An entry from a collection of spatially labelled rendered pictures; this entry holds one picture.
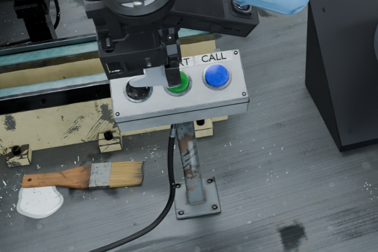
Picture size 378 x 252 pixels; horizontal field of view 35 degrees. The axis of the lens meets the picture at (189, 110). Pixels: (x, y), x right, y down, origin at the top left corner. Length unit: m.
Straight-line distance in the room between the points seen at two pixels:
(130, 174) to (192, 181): 0.14
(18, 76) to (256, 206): 0.48
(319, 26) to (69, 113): 0.44
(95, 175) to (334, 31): 0.46
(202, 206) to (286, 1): 0.57
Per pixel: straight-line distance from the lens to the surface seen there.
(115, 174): 1.02
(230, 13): 0.61
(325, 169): 1.00
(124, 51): 0.60
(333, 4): 1.02
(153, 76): 0.68
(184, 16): 0.58
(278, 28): 1.27
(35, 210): 1.02
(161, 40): 0.61
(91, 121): 1.05
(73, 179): 1.03
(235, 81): 0.76
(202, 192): 0.94
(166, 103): 0.75
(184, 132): 0.83
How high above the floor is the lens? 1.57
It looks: 44 degrees down
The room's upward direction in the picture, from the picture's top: 9 degrees counter-clockwise
